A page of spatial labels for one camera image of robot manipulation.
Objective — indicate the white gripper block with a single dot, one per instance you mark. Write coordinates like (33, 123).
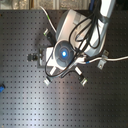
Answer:
(45, 57)

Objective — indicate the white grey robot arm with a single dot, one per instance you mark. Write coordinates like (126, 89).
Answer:
(78, 36)

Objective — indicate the blue object at edge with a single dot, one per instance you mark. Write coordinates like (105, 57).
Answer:
(1, 88)

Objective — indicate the black cable clip upper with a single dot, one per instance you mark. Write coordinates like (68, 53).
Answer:
(47, 34)

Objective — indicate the metal cable clip lower left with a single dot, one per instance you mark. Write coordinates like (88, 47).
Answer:
(48, 80)

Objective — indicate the metal cable clip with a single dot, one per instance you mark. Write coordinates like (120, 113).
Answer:
(81, 78)
(48, 80)
(103, 59)

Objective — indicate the metal cable clip lower right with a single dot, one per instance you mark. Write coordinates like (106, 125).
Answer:
(81, 78)

